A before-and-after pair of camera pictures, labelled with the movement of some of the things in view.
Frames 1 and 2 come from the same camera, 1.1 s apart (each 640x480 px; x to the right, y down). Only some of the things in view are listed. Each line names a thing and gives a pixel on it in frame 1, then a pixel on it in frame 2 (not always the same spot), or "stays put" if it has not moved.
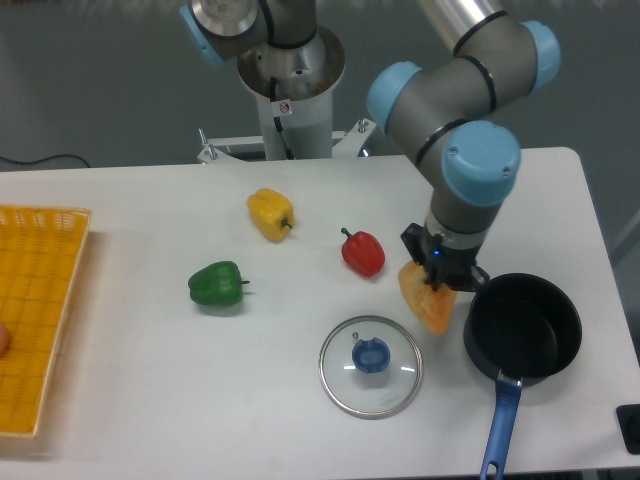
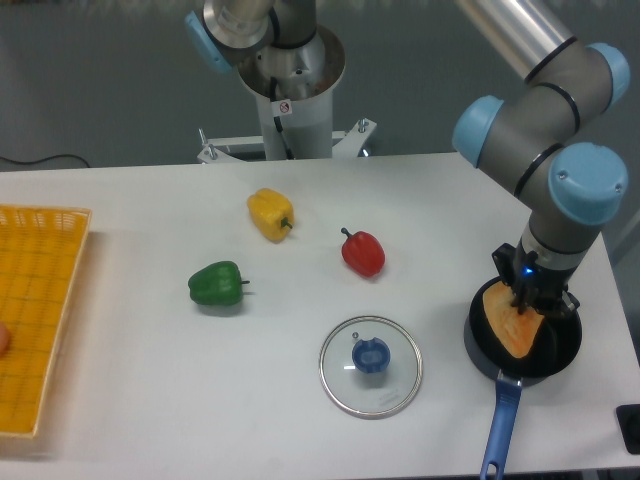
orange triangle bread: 433,307 -> 516,331
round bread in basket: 4,340 stays put
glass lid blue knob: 370,367 stays put
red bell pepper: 363,253 stays put
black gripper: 442,262 -> 532,282
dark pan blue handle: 521,329 stays put
